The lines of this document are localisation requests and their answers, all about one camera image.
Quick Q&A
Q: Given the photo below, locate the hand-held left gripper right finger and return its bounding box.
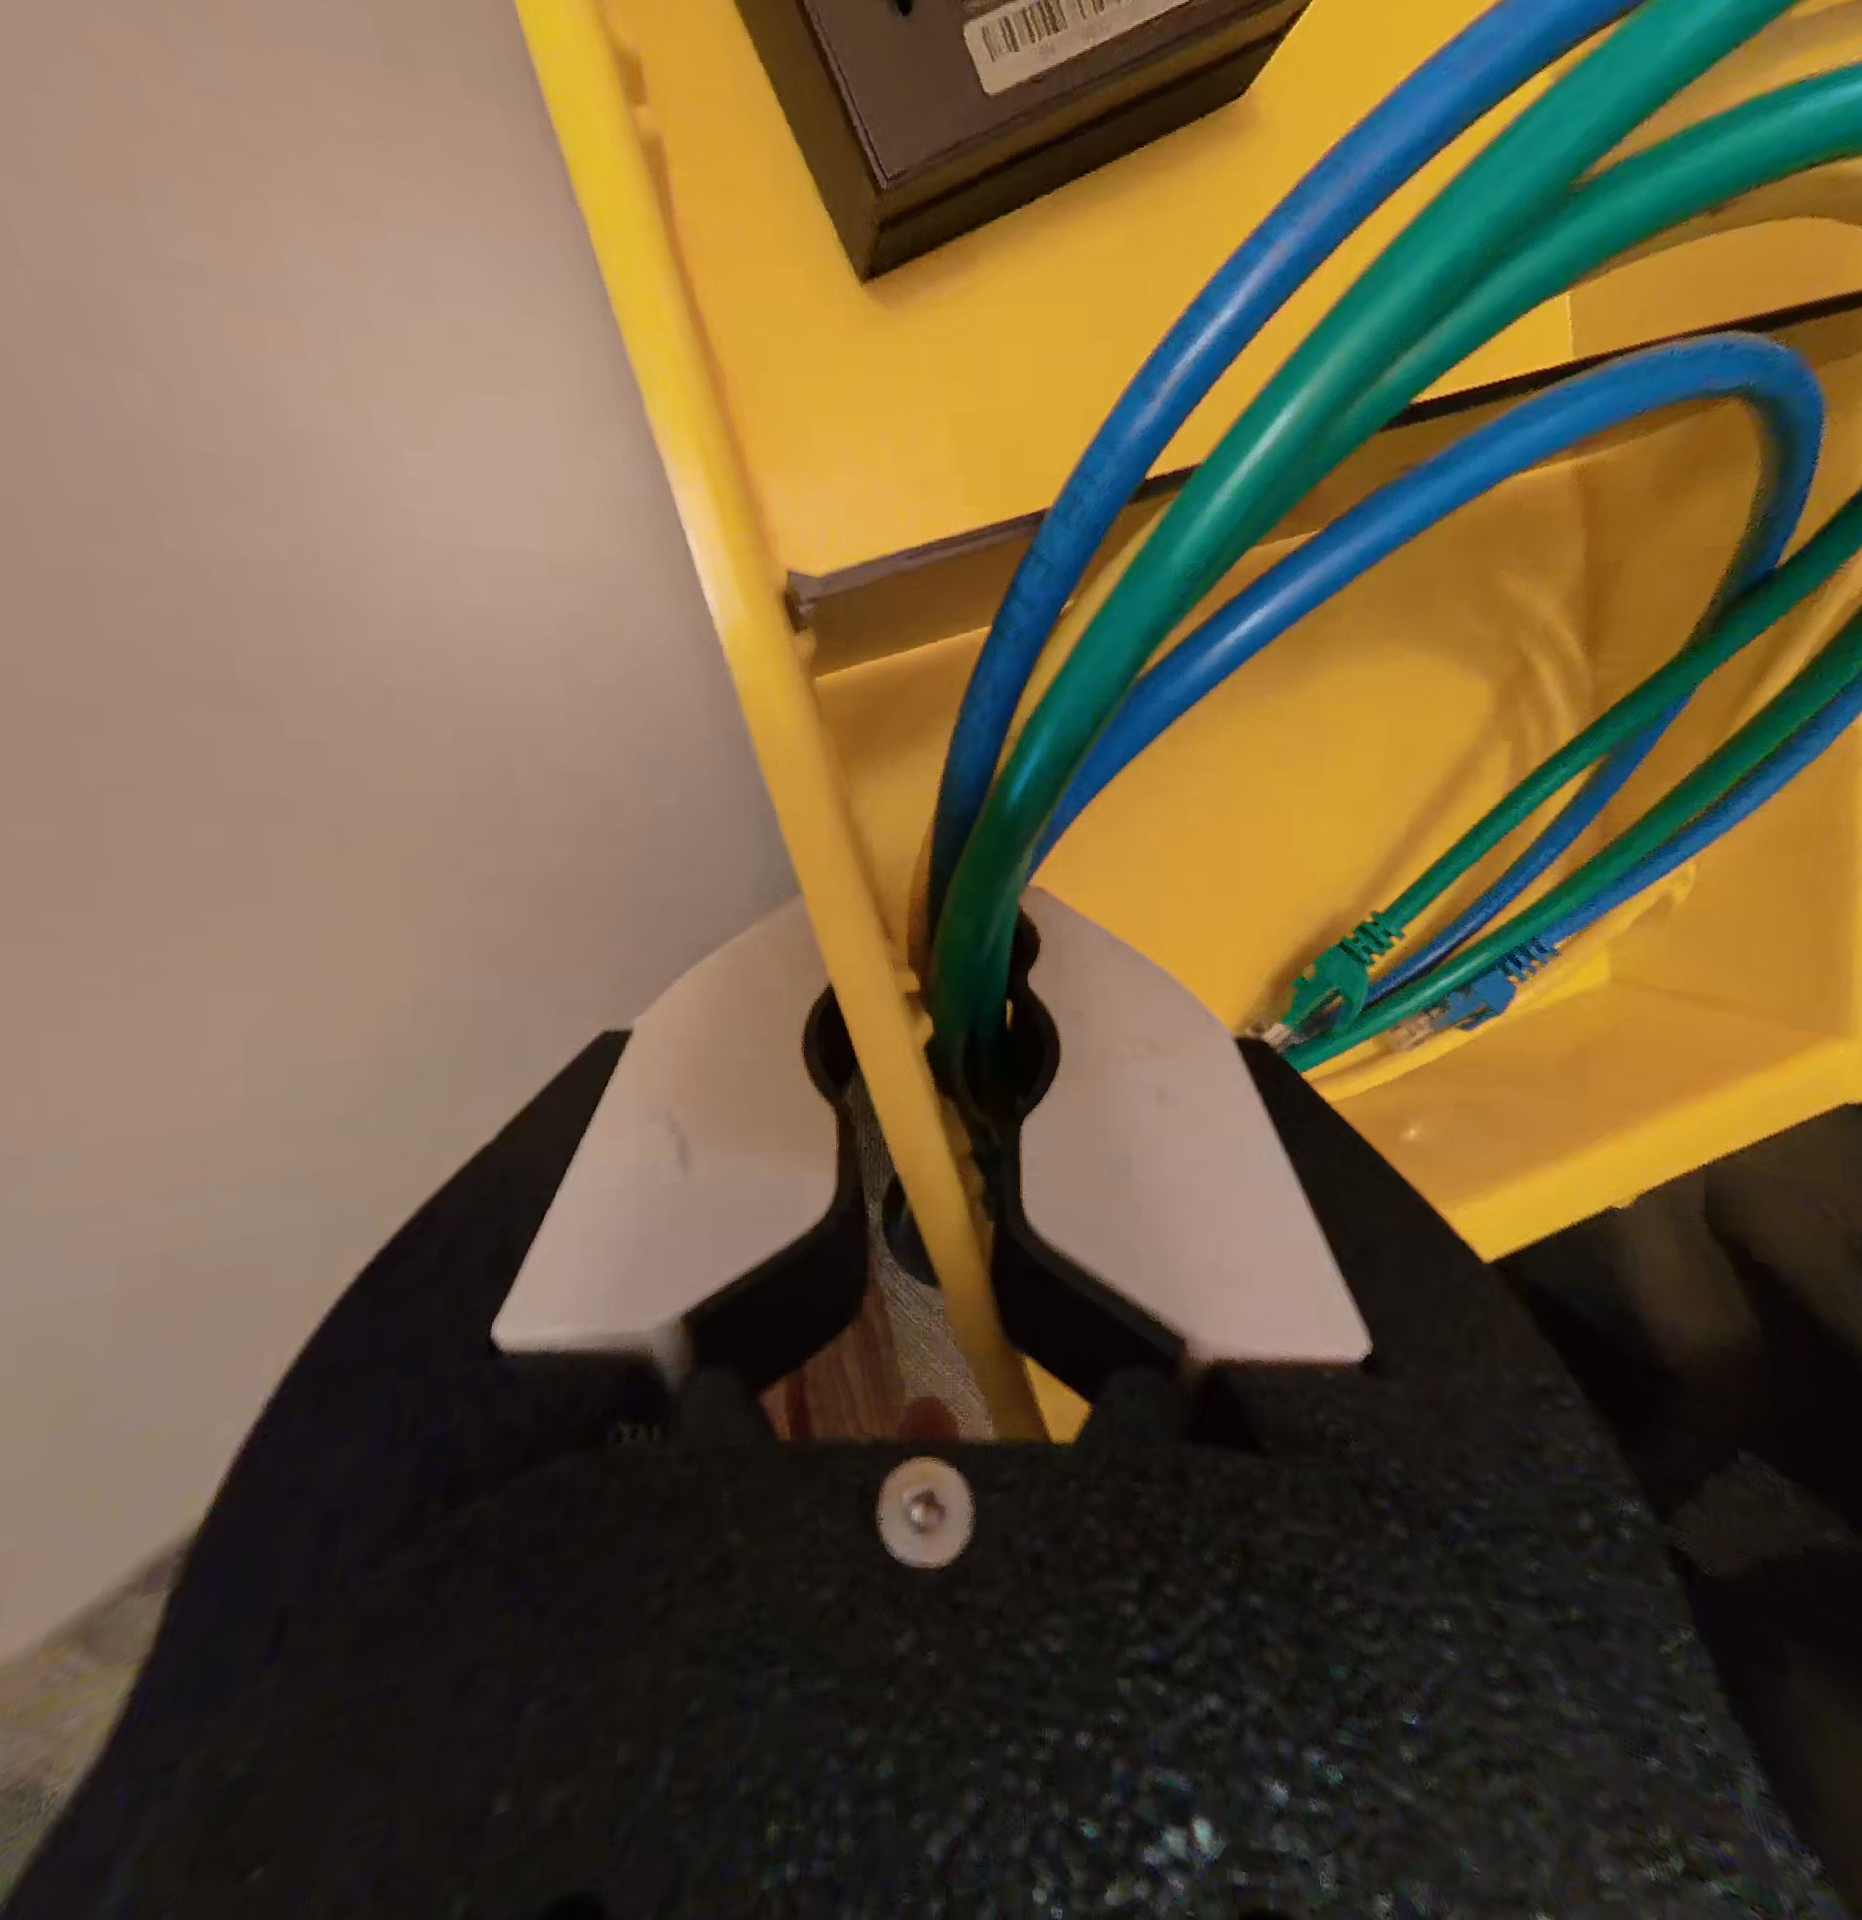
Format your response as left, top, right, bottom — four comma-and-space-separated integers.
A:
991, 882, 1375, 1397

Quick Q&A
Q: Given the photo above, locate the black bin divider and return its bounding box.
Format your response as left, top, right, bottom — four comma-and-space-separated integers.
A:
786, 285, 1862, 631

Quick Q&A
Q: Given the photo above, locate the yellow divided plastic bin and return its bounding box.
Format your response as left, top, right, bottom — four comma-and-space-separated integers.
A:
518, 0, 1862, 1438

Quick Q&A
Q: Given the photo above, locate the blue ethernet cable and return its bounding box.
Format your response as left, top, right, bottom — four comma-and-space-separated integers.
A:
929, 0, 1862, 1056

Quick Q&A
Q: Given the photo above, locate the black network switch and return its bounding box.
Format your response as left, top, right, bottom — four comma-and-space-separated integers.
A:
738, 0, 1311, 285

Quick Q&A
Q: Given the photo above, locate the green ethernet cable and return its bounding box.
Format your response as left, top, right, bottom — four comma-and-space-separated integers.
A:
926, 0, 1862, 1202

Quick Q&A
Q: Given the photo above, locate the dark cloth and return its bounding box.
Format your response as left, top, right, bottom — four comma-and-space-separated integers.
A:
1486, 1098, 1862, 1920

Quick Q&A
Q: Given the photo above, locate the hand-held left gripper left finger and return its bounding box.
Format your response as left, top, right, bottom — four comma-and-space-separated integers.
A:
489, 890, 869, 1385

